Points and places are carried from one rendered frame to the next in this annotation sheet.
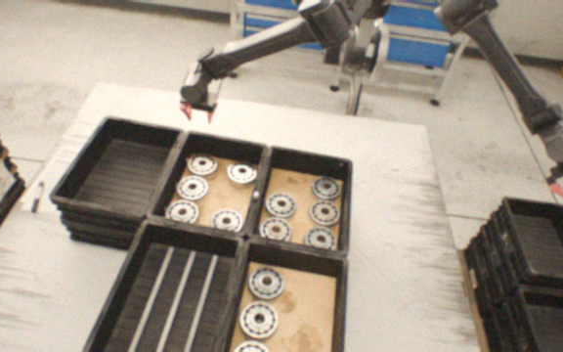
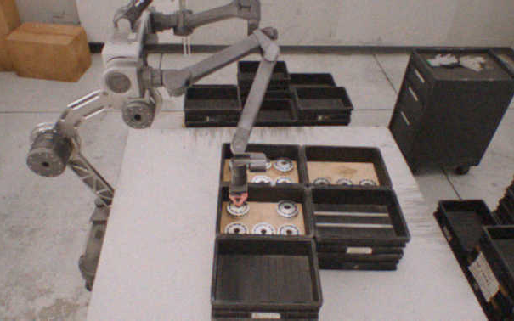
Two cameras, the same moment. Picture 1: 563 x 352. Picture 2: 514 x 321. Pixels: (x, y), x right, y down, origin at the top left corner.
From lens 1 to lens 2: 1.84 m
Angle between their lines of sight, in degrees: 65
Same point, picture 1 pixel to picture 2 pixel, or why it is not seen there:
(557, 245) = (207, 101)
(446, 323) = (296, 136)
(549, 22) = not seen: outside the picture
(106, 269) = (327, 299)
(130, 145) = (219, 296)
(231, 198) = (259, 214)
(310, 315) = (329, 170)
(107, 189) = (278, 295)
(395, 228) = not seen: hidden behind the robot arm
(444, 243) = not seen: hidden behind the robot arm
